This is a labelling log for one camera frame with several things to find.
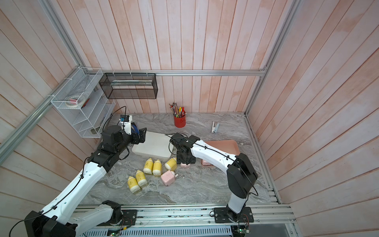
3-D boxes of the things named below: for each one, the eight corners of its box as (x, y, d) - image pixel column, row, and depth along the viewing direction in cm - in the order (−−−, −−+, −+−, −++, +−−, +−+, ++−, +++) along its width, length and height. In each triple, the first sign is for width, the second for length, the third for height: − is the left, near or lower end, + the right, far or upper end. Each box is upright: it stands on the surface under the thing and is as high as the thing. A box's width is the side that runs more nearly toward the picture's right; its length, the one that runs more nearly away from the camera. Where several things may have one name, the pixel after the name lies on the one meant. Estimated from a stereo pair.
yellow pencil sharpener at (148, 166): (145, 175, 88) (142, 170, 83) (147, 162, 94) (145, 157, 88) (153, 175, 89) (151, 170, 83) (155, 162, 94) (153, 157, 88)
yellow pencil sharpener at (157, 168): (153, 176, 87) (152, 172, 83) (155, 163, 92) (154, 159, 88) (161, 176, 87) (160, 172, 83) (163, 163, 92) (162, 159, 88)
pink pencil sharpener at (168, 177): (167, 187, 84) (165, 184, 79) (161, 180, 87) (159, 176, 82) (177, 178, 88) (177, 174, 83) (171, 171, 90) (170, 167, 85)
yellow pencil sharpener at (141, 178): (141, 189, 84) (138, 184, 78) (138, 177, 89) (134, 172, 82) (148, 185, 86) (145, 181, 79) (144, 174, 90) (141, 168, 84)
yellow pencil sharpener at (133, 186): (134, 195, 82) (130, 191, 76) (129, 183, 86) (125, 178, 80) (142, 191, 84) (138, 186, 77) (136, 179, 88) (132, 174, 82)
